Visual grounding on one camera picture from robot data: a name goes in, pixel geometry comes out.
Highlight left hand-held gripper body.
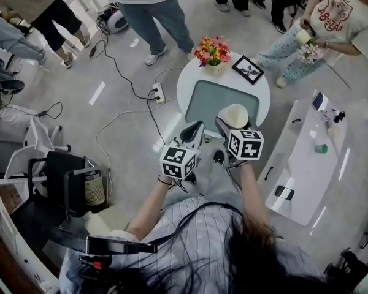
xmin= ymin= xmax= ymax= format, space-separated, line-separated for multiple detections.
xmin=159 ymin=139 xmax=201 ymax=181

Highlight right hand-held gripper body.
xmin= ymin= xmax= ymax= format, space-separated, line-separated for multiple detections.
xmin=223 ymin=129 xmax=264 ymax=168

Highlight white mug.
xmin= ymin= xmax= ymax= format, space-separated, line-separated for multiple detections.
xmin=217 ymin=102 xmax=250 ymax=130

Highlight green-grey tray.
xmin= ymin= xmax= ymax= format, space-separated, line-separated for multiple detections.
xmin=185 ymin=79 xmax=261 ymax=131

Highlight person's left forearm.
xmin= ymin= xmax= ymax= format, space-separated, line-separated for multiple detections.
xmin=127 ymin=176 xmax=174 ymax=241

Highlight person's right forearm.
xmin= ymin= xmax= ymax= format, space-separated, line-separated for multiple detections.
xmin=237 ymin=160 xmax=272 ymax=226

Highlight person's right black shoe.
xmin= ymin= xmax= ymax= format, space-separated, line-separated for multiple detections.
xmin=213 ymin=149 xmax=226 ymax=167

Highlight person's light jeans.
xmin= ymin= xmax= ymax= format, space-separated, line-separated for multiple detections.
xmin=171 ymin=157 xmax=243 ymax=211

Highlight round white side table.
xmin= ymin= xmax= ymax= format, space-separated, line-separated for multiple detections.
xmin=176 ymin=51 xmax=271 ymax=140

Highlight white power strip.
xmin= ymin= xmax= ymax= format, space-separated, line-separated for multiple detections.
xmin=152 ymin=83 xmax=166 ymax=104

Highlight black smartphone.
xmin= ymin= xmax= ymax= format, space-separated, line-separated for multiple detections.
xmin=274 ymin=184 xmax=296 ymax=201

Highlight person's striped shirt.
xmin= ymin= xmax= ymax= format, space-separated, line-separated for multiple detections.
xmin=58 ymin=194 xmax=326 ymax=294

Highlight white marble cabinet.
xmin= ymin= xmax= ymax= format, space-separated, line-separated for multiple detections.
xmin=257 ymin=90 xmax=350 ymax=227

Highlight small dark-screen device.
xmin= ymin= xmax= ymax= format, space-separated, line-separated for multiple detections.
xmin=312 ymin=91 xmax=329 ymax=111

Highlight colourful flowers in white pot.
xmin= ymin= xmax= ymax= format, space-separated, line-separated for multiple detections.
xmin=192 ymin=34 xmax=232 ymax=77

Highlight wicker basket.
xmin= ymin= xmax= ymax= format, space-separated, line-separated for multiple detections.
xmin=84 ymin=171 xmax=106 ymax=206

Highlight pink flower bouquet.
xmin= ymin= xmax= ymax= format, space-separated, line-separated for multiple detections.
xmin=296 ymin=29 xmax=326 ymax=66

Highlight beige trash bin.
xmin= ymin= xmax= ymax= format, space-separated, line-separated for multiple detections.
xmin=84 ymin=211 xmax=111 ymax=237

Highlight black office chair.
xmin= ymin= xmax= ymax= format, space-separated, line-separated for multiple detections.
xmin=10 ymin=151 xmax=86 ymax=235

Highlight white round floor device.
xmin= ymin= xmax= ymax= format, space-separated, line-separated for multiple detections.
xmin=96 ymin=3 xmax=129 ymax=35

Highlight black device with red button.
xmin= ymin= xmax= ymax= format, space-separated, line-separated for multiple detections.
xmin=79 ymin=255 xmax=114 ymax=283

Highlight white mesh chair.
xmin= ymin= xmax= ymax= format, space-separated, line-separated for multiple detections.
xmin=4 ymin=116 xmax=72 ymax=180

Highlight white curved desk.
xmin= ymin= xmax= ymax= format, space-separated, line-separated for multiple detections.
xmin=0 ymin=184 xmax=61 ymax=294

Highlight thin black cable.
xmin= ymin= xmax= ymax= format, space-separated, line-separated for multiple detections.
xmin=146 ymin=90 xmax=166 ymax=145

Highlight black picture frame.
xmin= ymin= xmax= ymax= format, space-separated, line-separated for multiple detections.
xmin=231 ymin=55 xmax=265 ymax=86

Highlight white floor cable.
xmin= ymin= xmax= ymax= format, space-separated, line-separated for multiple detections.
xmin=95 ymin=67 xmax=185 ymax=202

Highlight black strap bar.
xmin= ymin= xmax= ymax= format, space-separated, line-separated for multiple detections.
xmin=50 ymin=225 xmax=158 ymax=256

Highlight black power adapter cable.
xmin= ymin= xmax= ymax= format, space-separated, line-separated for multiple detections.
xmin=88 ymin=38 xmax=156 ymax=101

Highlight black charger cable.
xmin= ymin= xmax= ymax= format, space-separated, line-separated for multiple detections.
xmin=0 ymin=102 xmax=64 ymax=119

